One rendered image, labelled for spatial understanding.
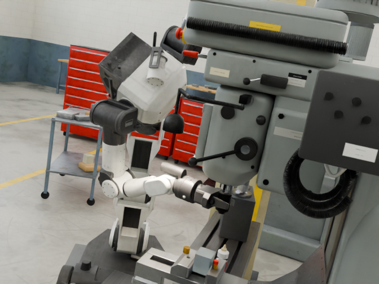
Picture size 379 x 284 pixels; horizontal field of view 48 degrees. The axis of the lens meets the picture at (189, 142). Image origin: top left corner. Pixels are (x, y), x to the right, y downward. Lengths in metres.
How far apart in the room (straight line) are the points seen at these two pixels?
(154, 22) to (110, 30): 1.23
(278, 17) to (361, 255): 0.70
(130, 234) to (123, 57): 0.95
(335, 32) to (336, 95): 0.29
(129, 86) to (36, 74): 11.20
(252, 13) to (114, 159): 0.77
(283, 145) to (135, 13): 10.26
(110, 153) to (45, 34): 11.08
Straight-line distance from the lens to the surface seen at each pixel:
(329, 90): 1.00
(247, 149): 1.27
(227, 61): 1.28
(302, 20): 1.25
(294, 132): 1.26
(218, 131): 1.32
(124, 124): 1.57
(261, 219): 3.30
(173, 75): 1.67
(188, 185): 1.48
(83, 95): 6.84
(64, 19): 12.34
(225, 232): 1.84
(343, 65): 1.28
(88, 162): 4.55
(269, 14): 1.26
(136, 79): 1.65
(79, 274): 2.14
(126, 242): 2.25
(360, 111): 1.01
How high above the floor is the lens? 1.72
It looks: 12 degrees down
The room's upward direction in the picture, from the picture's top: 10 degrees clockwise
